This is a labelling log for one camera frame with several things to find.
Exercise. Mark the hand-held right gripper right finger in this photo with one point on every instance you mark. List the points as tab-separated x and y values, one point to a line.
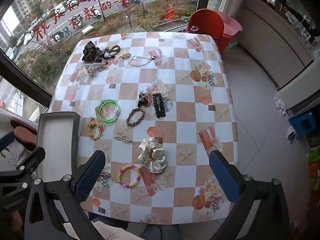
223	177

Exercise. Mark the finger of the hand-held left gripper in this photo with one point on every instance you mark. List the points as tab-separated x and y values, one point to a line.
7	140
30	161

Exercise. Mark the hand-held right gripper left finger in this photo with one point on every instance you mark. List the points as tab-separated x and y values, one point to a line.
91	175

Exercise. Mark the grey rectangular tray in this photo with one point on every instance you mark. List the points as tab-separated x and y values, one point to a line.
55	130

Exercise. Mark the cream polka dot scrunchie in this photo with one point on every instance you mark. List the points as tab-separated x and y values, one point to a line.
152	155

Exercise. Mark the black claw hair clip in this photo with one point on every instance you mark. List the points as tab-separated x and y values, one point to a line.
143	101

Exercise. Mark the black beaded hair clip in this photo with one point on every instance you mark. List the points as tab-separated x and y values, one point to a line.
158	105

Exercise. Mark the checked snap hair clip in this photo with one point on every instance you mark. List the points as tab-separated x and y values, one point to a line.
106	180

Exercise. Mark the brown round stool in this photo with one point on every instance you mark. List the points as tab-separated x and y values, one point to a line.
23	133

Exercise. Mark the silver hairpin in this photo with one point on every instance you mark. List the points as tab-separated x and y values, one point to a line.
123	138

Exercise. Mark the blue plastic stool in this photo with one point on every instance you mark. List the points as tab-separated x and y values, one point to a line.
296	123

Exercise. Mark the orange green bag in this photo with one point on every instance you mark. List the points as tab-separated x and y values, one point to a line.
313	170

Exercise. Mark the white crumpled cloth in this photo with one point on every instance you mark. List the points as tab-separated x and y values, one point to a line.
280	106

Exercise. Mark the checked printed tablecloth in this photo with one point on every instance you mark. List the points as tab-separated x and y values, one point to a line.
180	92

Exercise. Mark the small dark metal hair clip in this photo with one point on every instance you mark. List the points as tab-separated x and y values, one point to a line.
148	94

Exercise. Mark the transparent claw hair clip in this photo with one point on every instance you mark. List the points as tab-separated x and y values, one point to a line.
91	72

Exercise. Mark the leopard print scrunchie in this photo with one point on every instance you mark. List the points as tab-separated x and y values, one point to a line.
91	51

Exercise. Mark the small gold hair clip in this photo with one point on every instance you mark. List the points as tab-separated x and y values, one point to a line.
125	55

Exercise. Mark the white cabinet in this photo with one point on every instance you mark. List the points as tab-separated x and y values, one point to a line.
272	45

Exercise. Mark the pink plastic basin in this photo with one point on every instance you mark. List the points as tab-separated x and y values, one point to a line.
231	26

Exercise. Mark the red plastic chair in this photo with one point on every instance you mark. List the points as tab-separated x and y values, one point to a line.
206	25

